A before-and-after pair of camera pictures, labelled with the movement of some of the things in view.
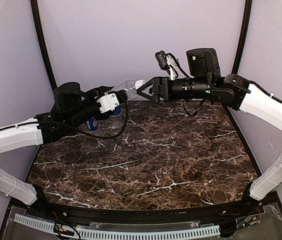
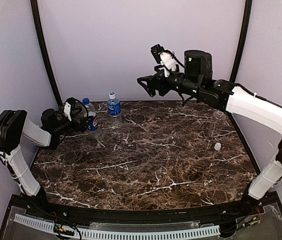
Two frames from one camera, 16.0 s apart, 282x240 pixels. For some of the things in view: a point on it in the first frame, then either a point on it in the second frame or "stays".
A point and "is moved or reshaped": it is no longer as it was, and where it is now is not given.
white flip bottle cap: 139,83 is moved or reshaped
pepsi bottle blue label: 92,124 stays
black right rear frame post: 241,37 stays
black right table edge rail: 256,168 stays
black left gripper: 97,92 -> 81,121
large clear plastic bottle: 129,85 -> 218,122
